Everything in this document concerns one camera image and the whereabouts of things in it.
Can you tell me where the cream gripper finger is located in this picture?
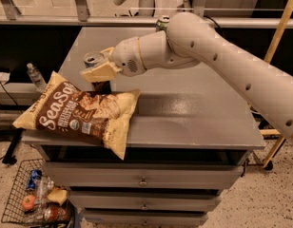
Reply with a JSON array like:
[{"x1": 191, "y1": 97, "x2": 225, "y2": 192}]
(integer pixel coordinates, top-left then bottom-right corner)
[
  {"x1": 80, "y1": 62, "x2": 122, "y2": 83},
  {"x1": 101, "y1": 47, "x2": 114, "y2": 61}
]

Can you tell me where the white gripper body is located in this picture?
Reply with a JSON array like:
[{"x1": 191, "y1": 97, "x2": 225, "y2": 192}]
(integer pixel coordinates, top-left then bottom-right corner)
[{"x1": 112, "y1": 37, "x2": 147, "y2": 77}]

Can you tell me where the blue silver redbull can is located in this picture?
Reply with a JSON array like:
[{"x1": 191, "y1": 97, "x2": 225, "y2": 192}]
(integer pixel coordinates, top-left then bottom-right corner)
[{"x1": 84, "y1": 51, "x2": 111, "y2": 94}]

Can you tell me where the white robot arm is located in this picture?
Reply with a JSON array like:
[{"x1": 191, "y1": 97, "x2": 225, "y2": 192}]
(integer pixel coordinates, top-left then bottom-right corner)
[{"x1": 81, "y1": 12, "x2": 293, "y2": 144}]

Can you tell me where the green soda can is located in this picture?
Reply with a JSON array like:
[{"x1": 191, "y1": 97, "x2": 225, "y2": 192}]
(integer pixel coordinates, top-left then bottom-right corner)
[{"x1": 156, "y1": 15, "x2": 170, "y2": 31}]

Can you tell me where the brown sea salt chip bag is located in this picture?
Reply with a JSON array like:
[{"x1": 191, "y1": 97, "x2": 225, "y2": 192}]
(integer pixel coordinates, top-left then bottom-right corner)
[{"x1": 13, "y1": 72, "x2": 140, "y2": 159}]

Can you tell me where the blue can in basket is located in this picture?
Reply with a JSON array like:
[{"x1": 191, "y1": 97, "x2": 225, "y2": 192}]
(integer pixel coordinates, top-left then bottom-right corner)
[{"x1": 26, "y1": 169, "x2": 42, "y2": 191}]

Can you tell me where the clear plastic water bottle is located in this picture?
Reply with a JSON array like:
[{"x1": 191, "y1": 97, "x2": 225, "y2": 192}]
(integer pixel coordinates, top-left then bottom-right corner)
[{"x1": 27, "y1": 63, "x2": 47, "y2": 92}]

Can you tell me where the grey drawer cabinet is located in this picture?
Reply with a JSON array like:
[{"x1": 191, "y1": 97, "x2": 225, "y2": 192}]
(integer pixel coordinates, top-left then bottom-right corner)
[{"x1": 22, "y1": 27, "x2": 266, "y2": 228}]

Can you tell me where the clear bottle in basket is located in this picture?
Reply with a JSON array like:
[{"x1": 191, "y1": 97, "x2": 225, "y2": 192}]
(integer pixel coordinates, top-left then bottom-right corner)
[{"x1": 35, "y1": 179, "x2": 54, "y2": 204}]

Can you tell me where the yellow sponge in basket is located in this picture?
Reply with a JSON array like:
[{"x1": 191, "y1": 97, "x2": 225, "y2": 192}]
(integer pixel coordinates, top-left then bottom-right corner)
[{"x1": 48, "y1": 188, "x2": 68, "y2": 205}]

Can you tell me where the red apple in basket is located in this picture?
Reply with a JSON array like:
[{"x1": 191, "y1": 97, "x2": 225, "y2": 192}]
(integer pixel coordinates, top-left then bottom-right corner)
[{"x1": 22, "y1": 195, "x2": 36, "y2": 212}]

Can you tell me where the red bottle in basket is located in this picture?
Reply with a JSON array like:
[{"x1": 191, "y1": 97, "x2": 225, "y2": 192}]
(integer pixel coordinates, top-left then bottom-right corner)
[{"x1": 44, "y1": 205, "x2": 71, "y2": 222}]

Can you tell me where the black wire basket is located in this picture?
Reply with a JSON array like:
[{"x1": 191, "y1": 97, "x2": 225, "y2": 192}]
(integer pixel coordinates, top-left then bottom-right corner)
[{"x1": 1, "y1": 159, "x2": 73, "y2": 228}]

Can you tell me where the yellow wooden frame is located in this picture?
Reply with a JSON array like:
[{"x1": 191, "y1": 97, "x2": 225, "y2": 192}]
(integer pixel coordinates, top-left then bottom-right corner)
[{"x1": 260, "y1": 0, "x2": 293, "y2": 171}]

